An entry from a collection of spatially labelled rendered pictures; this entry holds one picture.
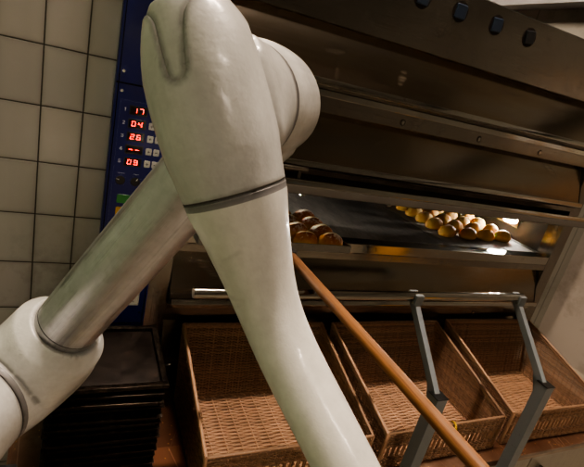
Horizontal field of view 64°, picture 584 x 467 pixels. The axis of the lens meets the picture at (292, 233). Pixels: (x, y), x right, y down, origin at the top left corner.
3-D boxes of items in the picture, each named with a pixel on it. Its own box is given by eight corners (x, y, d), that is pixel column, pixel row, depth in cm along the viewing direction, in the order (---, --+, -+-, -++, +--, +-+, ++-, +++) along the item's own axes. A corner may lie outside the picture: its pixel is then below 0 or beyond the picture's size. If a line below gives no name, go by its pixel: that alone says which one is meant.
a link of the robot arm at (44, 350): (-78, 394, 74) (28, 330, 94) (-6, 465, 74) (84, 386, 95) (222, -9, 46) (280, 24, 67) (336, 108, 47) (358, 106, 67)
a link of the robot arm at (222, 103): (284, 185, 37) (316, 164, 50) (221, -57, 33) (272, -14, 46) (146, 217, 41) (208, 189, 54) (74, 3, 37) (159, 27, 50)
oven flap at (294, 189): (199, 182, 128) (184, 172, 146) (596, 230, 206) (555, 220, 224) (201, 172, 128) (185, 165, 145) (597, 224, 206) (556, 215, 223)
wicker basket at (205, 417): (168, 385, 168) (180, 320, 159) (306, 376, 192) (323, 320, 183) (193, 504, 127) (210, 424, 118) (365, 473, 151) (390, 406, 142)
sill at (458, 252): (172, 234, 154) (174, 223, 152) (536, 259, 232) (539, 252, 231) (175, 242, 149) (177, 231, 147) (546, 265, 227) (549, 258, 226)
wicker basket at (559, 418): (424, 367, 220) (443, 317, 211) (508, 362, 244) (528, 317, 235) (499, 447, 179) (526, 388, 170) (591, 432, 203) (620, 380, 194)
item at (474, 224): (374, 195, 265) (376, 186, 263) (438, 204, 285) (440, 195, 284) (443, 238, 213) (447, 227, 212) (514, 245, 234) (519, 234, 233)
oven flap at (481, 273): (168, 303, 155) (173, 243, 155) (529, 304, 233) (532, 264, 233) (171, 306, 151) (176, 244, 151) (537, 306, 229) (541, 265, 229)
